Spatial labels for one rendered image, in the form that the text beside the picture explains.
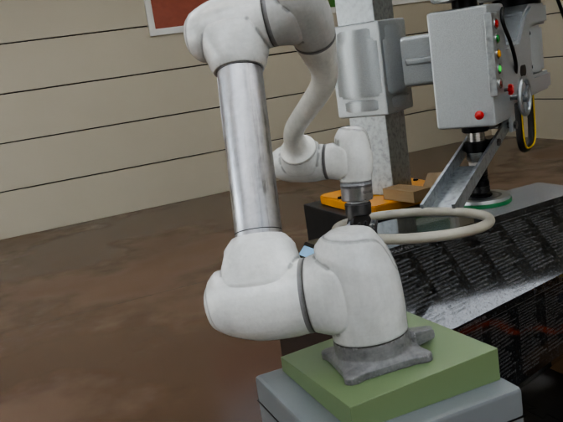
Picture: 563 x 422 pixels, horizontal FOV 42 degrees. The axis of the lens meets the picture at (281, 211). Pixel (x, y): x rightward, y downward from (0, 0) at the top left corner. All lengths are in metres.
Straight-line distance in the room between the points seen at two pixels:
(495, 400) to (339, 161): 0.84
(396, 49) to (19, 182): 5.60
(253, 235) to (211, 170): 7.10
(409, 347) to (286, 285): 0.27
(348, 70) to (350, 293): 2.00
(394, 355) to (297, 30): 0.71
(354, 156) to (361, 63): 1.29
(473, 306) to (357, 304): 1.01
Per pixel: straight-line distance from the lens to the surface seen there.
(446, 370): 1.43
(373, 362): 1.43
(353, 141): 2.00
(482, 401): 1.44
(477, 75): 2.67
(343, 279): 1.38
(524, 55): 3.09
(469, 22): 2.67
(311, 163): 2.01
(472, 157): 2.79
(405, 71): 3.32
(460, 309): 2.33
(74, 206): 8.26
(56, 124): 8.17
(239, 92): 1.56
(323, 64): 1.71
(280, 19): 1.59
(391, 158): 3.34
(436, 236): 2.02
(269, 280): 1.42
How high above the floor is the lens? 1.47
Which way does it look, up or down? 12 degrees down
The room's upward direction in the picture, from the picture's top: 8 degrees counter-clockwise
